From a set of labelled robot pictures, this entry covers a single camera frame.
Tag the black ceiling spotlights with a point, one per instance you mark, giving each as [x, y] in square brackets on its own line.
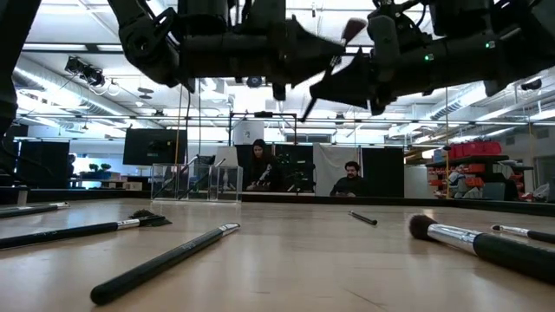
[84, 71]

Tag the angled makeup brush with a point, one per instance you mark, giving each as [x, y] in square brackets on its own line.
[78, 232]

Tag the silver ventilation duct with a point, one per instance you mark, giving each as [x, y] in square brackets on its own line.
[65, 95]

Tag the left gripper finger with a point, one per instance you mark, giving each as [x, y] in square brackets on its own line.
[316, 63]
[314, 41]

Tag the black aluminium table frame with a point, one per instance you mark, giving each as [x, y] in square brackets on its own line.
[433, 203]

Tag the white hanging sheet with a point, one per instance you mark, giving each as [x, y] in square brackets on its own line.
[331, 167]

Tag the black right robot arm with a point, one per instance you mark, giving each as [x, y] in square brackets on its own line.
[477, 47]

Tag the person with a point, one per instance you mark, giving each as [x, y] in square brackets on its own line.
[262, 167]
[349, 180]

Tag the shelf with red bins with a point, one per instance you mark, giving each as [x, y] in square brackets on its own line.
[472, 169]

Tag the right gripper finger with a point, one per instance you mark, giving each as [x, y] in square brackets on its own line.
[355, 69]
[347, 93]

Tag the fan makeup brush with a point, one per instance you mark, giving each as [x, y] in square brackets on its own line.
[353, 28]

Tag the black wall monitor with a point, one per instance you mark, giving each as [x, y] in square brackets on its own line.
[154, 147]

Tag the clear acrylic brush organizer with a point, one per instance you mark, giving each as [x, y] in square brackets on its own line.
[234, 186]

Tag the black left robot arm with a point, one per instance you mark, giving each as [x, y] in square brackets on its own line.
[217, 47]

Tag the long silver ferrule makeup brush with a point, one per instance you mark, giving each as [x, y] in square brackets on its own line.
[165, 260]

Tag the large powder makeup brush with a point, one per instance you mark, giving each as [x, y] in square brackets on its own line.
[498, 251]

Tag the black partition panel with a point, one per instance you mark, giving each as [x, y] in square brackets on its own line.
[43, 164]
[383, 172]

